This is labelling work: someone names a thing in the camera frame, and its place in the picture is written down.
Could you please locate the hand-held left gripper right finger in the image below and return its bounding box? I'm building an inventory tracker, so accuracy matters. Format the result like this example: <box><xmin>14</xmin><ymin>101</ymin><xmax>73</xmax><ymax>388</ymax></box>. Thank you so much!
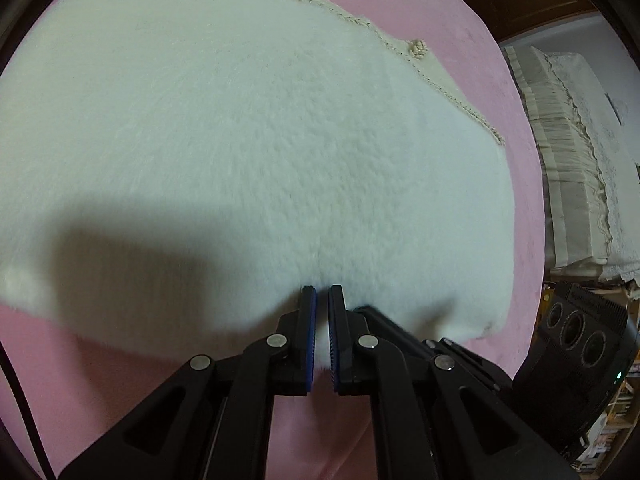
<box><xmin>327</xmin><ymin>285</ymin><xmax>583</xmax><ymax>480</ymax></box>

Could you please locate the shelf with books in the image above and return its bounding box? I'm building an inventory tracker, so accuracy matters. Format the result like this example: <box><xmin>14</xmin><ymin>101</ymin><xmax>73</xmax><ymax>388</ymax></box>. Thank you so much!
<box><xmin>575</xmin><ymin>350</ymin><xmax>640</xmax><ymax>466</ymax></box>

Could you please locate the wooden door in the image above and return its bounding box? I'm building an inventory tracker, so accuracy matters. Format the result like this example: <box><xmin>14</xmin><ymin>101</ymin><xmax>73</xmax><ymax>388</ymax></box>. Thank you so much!
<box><xmin>445</xmin><ymin>0</ymin><xmax>601</xmax><ymax>43</ymax></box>

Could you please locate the white fluffy cardigan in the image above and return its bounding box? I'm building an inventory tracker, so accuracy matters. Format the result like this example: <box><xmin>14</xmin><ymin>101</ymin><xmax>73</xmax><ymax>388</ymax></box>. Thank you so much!
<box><xmin>0</xmin><ymin>0</ymin><xmax>516</xmax><ymax>348</ymax></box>

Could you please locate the black cable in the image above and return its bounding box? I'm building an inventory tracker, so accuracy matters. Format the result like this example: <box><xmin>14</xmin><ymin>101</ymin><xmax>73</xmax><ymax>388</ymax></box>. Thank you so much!
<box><xmin>0</xmin><ymin>340</ymin><xmax>56</xmax><ymax>480</ymax></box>

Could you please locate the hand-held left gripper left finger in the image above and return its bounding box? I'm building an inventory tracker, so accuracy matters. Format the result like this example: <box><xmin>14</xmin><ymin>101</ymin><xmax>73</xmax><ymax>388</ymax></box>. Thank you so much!
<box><xmin>57</xmin><ymin>285</ymin><xmax>319</xmax><ymax>480</ymax></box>

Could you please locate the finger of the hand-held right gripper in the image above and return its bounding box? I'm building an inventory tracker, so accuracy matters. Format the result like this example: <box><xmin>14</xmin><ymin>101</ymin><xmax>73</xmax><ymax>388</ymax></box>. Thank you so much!
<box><xmin>355</xmin><ymin>304</ymin><xmax>516</xmax><ymax>401</ymax></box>

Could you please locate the cream lace-covered furniture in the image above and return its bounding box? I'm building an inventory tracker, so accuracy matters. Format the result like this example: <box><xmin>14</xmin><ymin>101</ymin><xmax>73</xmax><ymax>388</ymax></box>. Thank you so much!
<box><xmin>502</xmin><ymin>45</ymin><xmax>640</xmax><ymax>283</ymax></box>

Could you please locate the pink bed blanket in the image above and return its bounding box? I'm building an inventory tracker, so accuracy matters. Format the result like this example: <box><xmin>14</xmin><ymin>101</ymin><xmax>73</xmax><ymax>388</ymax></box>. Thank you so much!
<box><xmin>0</xmin><ymin>0</ymin><xmax>546</xmax><ymax>480</ymax></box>

